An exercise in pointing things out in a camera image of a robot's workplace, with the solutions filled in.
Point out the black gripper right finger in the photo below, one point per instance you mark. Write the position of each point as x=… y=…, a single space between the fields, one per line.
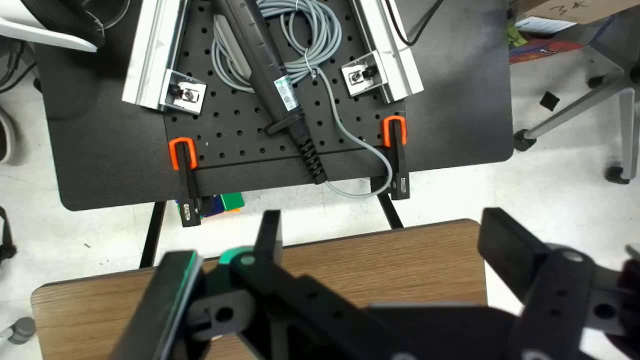
x=551 y=282

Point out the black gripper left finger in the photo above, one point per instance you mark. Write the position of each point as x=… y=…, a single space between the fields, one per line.
x=156 y=329

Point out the left orange clamp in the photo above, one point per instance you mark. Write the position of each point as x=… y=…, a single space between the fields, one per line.
x=185 y=162

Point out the orange clamp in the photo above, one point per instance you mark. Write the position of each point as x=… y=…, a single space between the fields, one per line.
x=185 y=162
x=394 y=139

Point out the black perforated mounting board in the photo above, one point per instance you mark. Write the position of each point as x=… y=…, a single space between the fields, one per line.
x=237 y=128

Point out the right orange clamp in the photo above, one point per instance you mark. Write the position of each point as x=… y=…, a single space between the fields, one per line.
x=394 y=139

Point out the grey office chair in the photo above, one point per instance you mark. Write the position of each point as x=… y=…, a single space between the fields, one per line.
x=616 y=40

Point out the left white aluminium rail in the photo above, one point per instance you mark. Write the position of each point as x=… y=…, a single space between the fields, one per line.
x=153 y=81

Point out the white aluminium rail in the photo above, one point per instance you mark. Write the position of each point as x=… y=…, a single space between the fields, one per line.
x=153 y=81
x=389 y=64

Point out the black cable connector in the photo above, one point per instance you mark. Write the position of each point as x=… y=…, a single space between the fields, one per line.
x=270 y=81

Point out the right white aluminium rail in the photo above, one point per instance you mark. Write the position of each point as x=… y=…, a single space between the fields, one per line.
x=389 y=64

